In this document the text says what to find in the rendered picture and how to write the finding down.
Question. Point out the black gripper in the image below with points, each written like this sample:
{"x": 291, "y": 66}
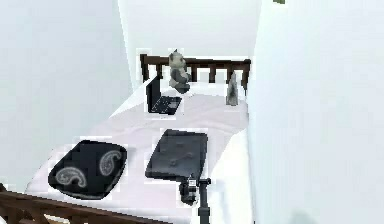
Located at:
{"x": 188, "y": 194}

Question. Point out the black tufted cushion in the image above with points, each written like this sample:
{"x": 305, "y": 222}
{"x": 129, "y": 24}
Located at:
{"x": 180, "y": 154}

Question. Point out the black paisley cushion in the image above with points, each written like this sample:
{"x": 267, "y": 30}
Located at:
{"x": 87, "y": 170}

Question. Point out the brown wooden bed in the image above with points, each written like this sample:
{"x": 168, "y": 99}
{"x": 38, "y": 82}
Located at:
{"x": 166, "y": 133}

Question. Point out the black open laptop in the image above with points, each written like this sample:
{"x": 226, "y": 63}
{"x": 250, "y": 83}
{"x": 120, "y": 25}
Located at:
{"x": 159, "y": 101}

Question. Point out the grey cone statue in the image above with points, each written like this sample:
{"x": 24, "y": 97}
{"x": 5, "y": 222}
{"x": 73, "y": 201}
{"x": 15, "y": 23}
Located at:
{"x": 232, "y": 90}

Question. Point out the grey teddy bear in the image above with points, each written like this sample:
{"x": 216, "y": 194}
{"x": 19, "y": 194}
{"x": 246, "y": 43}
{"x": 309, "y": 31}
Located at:
{"x": 178, "y": 71}

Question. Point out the green plant leaf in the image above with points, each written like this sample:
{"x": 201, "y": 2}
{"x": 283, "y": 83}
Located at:
{"x": 279, "y": 1}

